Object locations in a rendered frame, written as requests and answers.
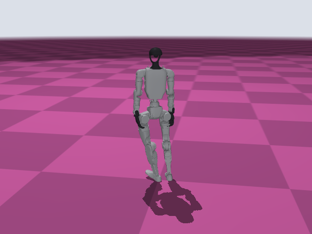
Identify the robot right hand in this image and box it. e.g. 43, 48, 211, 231
168, 108, 175, 126

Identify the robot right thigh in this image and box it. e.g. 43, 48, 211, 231
159, 110, 171, 150

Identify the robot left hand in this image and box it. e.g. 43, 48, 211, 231
134, 110, 145, 129

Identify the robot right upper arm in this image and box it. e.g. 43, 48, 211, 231
166, 69, 175, 95

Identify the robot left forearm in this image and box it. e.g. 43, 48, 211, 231
133, 90, 140, 115

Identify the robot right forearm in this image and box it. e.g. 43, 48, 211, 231
167, 94, 175, 112

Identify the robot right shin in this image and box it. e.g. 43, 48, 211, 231
164, 141, 172, 175

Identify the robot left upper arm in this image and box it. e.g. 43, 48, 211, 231
135, 69, 146, 97

